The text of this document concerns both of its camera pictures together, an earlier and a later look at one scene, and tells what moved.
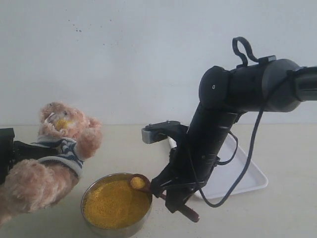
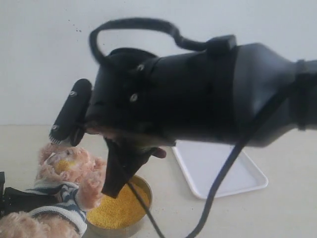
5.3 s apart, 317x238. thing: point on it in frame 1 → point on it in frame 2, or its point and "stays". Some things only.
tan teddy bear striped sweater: (32, 186) → (79, 176)
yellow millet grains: (113, 203) stays
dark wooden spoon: (141, 182) → (159, 152)
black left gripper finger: (23, 151) → (16, 201)
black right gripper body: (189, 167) → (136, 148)
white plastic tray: (223, 176) stays
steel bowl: (111, 207) stays
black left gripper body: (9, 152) → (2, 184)
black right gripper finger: (177, 196) → (124, 163)
